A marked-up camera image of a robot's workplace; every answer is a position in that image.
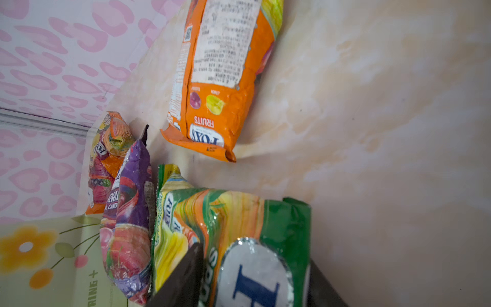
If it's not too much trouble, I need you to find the green yellow Fox's candy bag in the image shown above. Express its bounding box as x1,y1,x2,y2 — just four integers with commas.
152,165,311,306

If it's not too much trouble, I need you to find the orange candy bag back side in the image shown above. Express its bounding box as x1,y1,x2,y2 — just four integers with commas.
162,0,284,162

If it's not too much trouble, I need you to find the white paper gift bag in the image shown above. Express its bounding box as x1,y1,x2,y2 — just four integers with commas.
1,215,131,306

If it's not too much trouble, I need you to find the purple berries Fox's candy bag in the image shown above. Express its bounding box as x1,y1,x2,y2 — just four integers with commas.
100,130,155,306

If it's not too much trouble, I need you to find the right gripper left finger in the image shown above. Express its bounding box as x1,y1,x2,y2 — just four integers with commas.
147,243,203,307

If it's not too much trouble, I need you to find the aluminium frame profile diagonal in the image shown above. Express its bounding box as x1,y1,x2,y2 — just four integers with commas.
1,108,89,137

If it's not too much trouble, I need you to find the orange Fox's fruits candy bag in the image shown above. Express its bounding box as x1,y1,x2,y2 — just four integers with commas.
85,111,135,215

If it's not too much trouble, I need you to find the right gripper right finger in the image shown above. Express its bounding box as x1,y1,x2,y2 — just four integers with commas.
307,261,348,307

